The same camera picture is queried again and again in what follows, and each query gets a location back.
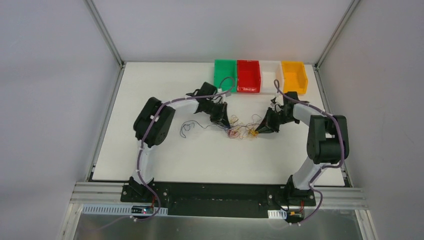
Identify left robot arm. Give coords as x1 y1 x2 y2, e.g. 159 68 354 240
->
121 82 232 203

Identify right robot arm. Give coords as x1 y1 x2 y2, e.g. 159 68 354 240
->
255 91 350 205

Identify green plastic bin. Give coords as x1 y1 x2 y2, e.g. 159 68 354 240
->
213 59 238 93

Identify yellow plastic bin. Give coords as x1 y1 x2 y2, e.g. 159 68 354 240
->
281 61 309 95

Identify white plastic bin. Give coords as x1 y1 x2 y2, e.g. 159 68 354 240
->
259 60 284 95

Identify red plastic bin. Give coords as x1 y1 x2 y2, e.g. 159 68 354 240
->
236 60 262 93

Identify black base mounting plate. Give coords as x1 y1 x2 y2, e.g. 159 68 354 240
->
120 179 316 219

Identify right white cable duct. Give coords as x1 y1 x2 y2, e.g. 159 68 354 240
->
267 209 287 220

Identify white cable duct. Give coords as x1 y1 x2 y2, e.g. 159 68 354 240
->
267 209 287 220
81 204 168 217

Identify aluminium front frame rail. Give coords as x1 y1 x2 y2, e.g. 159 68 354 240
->
70 181 369 210

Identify left white cable duct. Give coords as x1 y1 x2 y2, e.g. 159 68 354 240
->
81 204 168 217

